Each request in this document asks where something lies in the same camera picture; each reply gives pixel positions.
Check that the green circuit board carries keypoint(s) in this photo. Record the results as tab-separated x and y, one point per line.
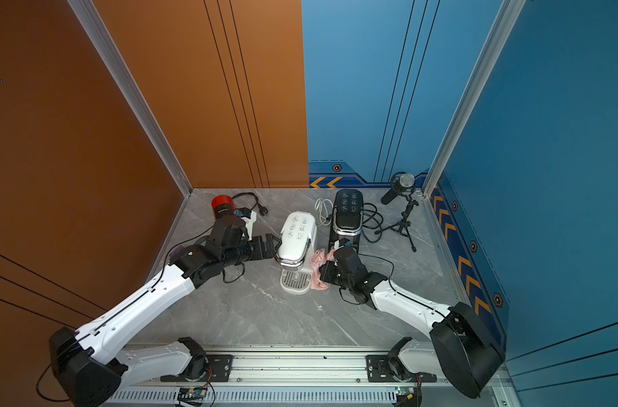
196	396
409	397

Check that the white coffee machine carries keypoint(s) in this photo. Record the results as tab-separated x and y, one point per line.
298	237

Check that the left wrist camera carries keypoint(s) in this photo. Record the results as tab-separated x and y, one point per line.
249	217

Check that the black coffee machine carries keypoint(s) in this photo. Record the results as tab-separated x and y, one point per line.
347	215

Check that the green circuit board left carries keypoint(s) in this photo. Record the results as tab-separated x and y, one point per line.
196	396

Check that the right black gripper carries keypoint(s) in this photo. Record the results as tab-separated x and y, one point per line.
325	275

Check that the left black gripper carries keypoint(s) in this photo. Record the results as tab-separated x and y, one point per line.
271	251

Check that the green circuit board right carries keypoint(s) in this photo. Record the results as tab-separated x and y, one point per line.
409	397

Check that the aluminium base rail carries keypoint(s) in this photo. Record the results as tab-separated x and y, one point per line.
309	376

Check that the pink cloth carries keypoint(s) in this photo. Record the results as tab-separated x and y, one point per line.
319	259

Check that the black power plug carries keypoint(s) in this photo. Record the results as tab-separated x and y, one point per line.
263	211

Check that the red coffee machine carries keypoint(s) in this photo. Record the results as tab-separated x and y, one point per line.
222	206

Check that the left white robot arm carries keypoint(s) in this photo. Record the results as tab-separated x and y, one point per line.
92	362

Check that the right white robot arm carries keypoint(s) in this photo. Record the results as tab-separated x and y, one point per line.
464	351

